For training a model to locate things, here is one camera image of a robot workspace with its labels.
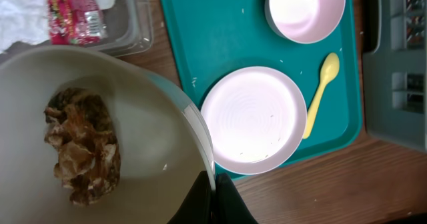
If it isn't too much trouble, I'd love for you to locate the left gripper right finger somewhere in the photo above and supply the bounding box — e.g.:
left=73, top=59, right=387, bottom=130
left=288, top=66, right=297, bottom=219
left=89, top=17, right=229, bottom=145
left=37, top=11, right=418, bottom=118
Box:
left=213, top=173, right=258, bottom=224

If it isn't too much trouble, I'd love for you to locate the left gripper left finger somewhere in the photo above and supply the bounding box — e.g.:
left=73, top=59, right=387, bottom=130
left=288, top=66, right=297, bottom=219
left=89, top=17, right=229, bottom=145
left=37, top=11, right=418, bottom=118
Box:
left=167, top=171, right=212, bottom=224

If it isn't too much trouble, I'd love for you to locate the white bowl with food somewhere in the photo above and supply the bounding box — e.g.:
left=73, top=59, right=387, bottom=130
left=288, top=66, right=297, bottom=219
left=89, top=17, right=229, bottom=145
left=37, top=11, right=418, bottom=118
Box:
left=1, top=46, right=213, bottom=223

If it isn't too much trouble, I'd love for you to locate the pink bowl with rice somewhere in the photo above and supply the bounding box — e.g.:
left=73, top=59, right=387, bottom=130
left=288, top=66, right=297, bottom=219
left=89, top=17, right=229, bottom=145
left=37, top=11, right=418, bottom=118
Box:
left=264, top=0, right=346, bottom=44

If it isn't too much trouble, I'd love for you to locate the red snack wrapper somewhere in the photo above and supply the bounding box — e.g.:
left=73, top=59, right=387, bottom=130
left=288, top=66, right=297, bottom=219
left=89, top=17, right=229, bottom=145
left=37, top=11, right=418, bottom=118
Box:
left=47, top=0, right=107, bottom=46

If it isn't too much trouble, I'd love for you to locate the white napkin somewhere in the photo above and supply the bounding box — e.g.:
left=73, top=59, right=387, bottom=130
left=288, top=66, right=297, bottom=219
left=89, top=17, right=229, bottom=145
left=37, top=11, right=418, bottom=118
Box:
left=1, top=0, right=49, bottom=53

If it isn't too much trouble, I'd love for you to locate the grey dishwasher rack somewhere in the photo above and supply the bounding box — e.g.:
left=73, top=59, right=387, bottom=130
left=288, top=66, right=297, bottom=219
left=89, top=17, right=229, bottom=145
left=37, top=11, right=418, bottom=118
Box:
left=362, top=0, right=426, bottom=152

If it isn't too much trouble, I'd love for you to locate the white round plate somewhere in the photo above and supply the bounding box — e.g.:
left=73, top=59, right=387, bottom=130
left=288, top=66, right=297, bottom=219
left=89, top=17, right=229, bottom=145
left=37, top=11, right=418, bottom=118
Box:
left=201, top=67, right=307, bottom=175

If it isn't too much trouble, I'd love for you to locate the brown food scrap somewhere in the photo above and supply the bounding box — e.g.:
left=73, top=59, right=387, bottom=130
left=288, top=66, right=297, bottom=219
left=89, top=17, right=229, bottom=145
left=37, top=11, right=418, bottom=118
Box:
left=44, top=87, right=121, bottom=206

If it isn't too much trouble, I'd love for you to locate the yellow plastic spoon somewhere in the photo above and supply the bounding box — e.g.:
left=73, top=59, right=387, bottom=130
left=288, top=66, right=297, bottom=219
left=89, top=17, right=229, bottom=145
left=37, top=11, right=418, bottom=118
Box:
left=303, top=53, right=340, bottom=139

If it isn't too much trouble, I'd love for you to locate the teal serving tray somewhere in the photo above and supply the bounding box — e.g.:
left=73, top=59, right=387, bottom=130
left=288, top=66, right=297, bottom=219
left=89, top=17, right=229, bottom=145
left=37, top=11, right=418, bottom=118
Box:
left=161, top=0, right=362, bottom=179

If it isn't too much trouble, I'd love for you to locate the clear plastic bin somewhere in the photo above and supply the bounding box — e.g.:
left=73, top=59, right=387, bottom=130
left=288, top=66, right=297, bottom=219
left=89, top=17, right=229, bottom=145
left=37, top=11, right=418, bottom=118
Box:
left=1, top=0, right=153, bottom=61

